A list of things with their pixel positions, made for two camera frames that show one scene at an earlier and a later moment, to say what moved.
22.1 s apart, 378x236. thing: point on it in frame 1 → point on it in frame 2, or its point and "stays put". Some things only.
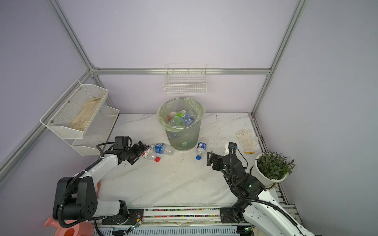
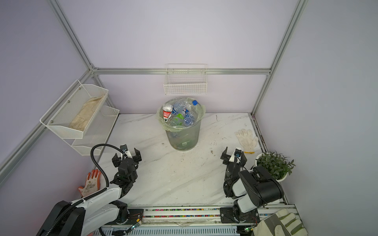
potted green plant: [270, 167] stays put
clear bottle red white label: [149, 154] → [167, 112]
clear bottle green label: [177, 120] stays put
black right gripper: [217, 159] → [226, 158]
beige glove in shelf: [83, 116] stays put
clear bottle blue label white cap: [163, 149] → [181, 107]
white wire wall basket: [186, 78] stays put
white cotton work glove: [246, 140] stays put
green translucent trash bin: [181, 118] stays put
